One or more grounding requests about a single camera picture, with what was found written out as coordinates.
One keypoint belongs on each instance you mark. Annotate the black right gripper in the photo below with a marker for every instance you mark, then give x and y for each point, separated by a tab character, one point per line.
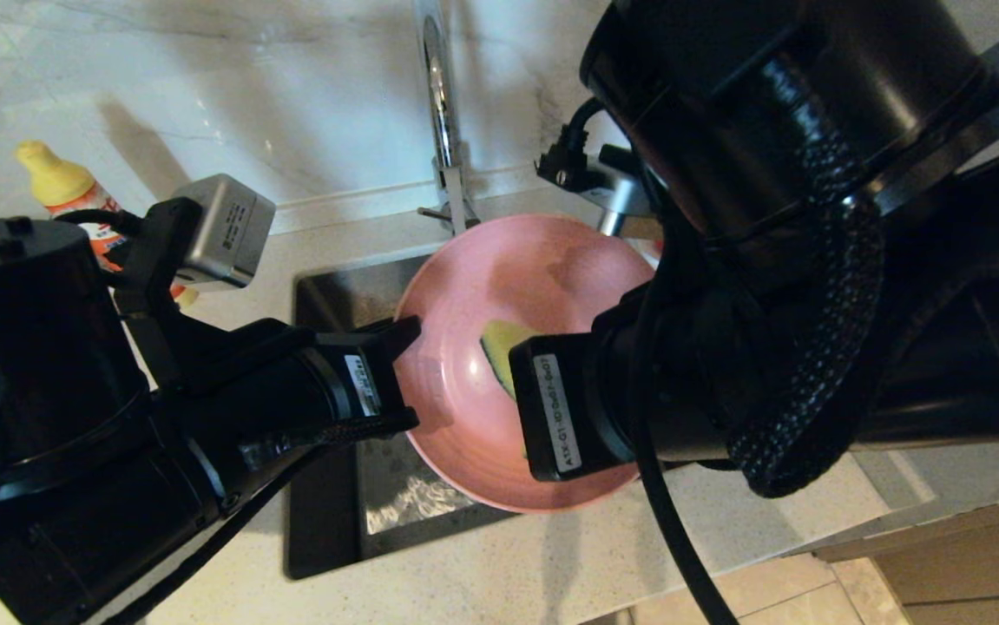
586	399

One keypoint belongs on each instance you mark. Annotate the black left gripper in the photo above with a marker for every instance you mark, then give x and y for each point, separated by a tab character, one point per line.
360	382

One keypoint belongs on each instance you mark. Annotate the yellow fish-shaped sponge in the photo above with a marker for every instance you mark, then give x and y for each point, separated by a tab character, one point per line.
503	347

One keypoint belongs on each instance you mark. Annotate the pink round plate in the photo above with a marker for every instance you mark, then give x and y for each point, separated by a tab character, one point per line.
499	269

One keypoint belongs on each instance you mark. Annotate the orange dish soap bottle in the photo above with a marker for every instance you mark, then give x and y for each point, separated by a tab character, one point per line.
52	178

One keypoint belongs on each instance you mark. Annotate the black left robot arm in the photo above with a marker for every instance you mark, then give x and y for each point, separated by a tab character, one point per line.
48	417

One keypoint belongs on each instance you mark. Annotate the stainless steel sink basin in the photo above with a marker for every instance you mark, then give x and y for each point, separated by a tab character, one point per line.
325	486

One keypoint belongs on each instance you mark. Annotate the running tap water stream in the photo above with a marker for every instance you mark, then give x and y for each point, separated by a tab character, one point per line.
460	204

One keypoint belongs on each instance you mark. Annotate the chrome kitchen faucet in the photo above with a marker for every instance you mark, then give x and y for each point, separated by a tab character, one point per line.
440	95

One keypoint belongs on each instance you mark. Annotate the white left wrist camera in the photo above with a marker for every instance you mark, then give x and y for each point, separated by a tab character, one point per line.
230	230

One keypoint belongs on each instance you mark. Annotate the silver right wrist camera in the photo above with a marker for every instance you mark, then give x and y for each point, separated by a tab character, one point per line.
625	195

